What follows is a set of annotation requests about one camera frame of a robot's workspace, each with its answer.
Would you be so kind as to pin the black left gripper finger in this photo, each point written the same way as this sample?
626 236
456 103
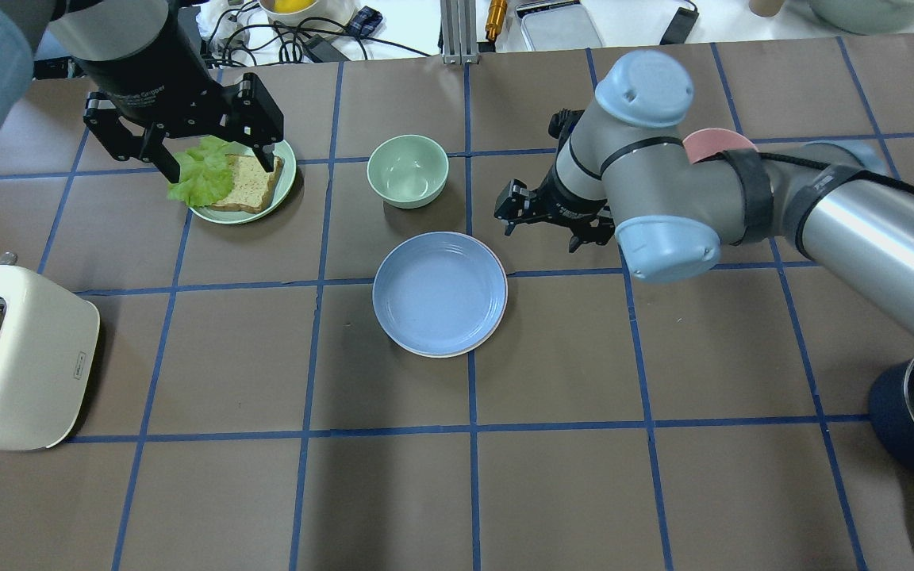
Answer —
264 152
164 161

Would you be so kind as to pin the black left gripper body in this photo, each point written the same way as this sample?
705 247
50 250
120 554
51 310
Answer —
142 81

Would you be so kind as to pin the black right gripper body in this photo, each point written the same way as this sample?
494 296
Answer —
558 201

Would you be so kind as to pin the blue plate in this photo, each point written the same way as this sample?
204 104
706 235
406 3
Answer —
434 251

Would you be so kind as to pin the pink plate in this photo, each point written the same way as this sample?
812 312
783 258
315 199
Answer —
497 329

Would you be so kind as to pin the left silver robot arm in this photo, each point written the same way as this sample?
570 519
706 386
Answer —
23 23

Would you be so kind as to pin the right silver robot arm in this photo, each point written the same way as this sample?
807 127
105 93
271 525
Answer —
622 173

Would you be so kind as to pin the bread slice on plate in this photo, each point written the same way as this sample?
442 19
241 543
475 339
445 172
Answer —
252 187

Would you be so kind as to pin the green lettuce leaf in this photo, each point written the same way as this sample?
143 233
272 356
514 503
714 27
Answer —
205 175

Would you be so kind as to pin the green plate with sandwich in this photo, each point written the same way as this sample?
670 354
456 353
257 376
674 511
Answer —
283 189

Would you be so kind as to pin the mint green bowl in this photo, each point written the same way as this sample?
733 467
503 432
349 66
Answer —
408 171

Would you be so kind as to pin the pink bowl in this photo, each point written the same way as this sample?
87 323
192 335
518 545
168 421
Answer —
707 142

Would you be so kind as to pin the bowl with toy fruit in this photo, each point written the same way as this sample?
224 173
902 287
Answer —
317 14

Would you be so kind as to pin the black power adapter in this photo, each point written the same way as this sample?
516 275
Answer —
680 26

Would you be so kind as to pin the white toaster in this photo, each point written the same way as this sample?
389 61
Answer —
48 339

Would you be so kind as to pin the steel bowl with toys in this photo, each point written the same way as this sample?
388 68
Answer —
865 17

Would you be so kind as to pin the orange handled screwdriver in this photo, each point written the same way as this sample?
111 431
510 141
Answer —
495 19

